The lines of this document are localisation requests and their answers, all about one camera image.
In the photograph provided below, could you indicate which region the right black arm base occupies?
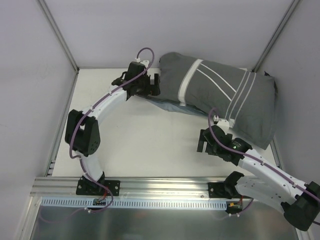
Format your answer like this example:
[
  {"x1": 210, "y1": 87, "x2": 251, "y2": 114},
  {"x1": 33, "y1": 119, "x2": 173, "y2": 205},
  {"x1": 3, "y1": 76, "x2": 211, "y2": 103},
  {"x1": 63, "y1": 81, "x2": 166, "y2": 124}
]
[{"x1": 207, "y1": 171, "x2": 245, "y2": 199}]

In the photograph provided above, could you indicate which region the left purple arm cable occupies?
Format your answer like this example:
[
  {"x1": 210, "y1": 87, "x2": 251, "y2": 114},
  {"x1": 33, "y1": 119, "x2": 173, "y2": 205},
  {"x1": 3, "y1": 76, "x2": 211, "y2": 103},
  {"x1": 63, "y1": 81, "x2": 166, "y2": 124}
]
[{"x1": 69, "y1": 47, "x2": 156, "y2": 198}]

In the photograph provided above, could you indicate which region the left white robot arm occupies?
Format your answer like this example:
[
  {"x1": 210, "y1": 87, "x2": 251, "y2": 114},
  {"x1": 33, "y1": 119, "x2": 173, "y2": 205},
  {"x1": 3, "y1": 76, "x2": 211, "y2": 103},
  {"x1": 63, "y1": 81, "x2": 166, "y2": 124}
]
[{"x1": 64, "y1": 58, "x2": 161, "y2": 195}]

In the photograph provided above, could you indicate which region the aluminium frame post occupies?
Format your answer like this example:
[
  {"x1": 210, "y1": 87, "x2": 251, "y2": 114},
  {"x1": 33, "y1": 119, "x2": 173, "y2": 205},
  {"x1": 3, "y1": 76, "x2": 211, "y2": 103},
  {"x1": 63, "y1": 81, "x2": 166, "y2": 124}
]
[
  {"x1": 36, "y1": 0, "x2": 80, "y2": 74},
  {"x1": 251, "y1": 0, "x2": 302, "y2": 73}
]

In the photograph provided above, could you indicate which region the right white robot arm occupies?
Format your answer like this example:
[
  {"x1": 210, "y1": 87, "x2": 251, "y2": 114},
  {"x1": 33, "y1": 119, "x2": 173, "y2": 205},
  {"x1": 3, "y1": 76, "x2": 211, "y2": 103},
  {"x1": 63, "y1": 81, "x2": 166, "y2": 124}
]
[{"x1": 197, "y1": 125, "x2": 320, "y2": 232}]

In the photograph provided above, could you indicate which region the aluminium mounting rail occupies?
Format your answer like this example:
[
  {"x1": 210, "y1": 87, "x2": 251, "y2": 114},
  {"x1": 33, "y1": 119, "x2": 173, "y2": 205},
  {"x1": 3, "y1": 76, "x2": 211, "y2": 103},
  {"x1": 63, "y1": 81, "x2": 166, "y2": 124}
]
[{"x1": 31, "y1": 176, "x2": 258, "y2": 201}]

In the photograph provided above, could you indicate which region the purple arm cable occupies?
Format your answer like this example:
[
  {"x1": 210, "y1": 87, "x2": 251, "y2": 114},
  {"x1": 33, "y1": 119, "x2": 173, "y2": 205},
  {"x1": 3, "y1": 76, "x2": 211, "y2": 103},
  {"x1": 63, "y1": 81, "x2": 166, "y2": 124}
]
[
  {"x1": 69, "y1": 47, "x2": 156, "y2": 198},
  {"x1": 208, "y1": 107, "x2": 320, "y2": 198}
]

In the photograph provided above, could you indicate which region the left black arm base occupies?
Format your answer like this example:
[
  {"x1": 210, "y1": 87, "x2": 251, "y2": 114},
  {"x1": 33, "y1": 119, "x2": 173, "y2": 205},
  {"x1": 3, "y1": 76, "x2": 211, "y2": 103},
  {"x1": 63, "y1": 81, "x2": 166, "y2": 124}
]
[{"x1": 75, "y1": 173, "x2": 121, "y2": 197}]

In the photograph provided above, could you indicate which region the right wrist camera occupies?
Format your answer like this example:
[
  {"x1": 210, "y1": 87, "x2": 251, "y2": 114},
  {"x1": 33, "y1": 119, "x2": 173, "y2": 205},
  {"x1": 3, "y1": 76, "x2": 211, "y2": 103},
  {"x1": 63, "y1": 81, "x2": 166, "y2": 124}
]
[{"x1": 213, "y1": 116, "x2": 235, "y2": 132}]

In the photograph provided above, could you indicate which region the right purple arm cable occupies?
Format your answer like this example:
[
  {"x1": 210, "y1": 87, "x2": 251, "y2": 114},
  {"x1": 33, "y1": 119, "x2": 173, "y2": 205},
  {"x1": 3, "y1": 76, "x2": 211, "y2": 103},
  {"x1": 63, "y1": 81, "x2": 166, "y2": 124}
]
[{"x1": 208, "y1": 107, "x2": 320, "y2": 198}]

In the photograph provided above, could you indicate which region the grey striped pillowcase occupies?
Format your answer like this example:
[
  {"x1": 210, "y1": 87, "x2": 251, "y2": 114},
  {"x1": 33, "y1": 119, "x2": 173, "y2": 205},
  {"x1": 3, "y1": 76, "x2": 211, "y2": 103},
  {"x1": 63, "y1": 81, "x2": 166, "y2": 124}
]
[{"x1": 147, "y1": 52, "x2": 278, "y2": 150}]

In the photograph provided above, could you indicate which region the left aluminium frame post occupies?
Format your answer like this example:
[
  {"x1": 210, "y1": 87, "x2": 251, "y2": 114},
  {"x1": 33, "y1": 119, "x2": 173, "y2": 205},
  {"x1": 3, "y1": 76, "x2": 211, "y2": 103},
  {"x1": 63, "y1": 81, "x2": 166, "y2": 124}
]
[{"x1": 36, "y1": 0, "x2": 80, "y2": 74}]

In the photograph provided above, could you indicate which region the right aluminium frame post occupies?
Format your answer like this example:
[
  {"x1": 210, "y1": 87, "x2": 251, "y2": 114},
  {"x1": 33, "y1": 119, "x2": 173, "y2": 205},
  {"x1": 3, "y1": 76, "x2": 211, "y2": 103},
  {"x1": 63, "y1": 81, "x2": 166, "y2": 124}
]
[{"x1": 251, "y1": 0, "x2": 302, "y2": 73}]

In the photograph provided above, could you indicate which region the white slotted cable duct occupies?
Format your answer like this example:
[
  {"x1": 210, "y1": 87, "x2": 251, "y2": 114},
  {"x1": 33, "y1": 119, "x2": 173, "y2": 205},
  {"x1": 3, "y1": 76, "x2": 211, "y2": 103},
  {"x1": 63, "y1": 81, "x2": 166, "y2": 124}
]
[{"x1": 41, "y1": 197, "x2": 227, "y2": 211}]

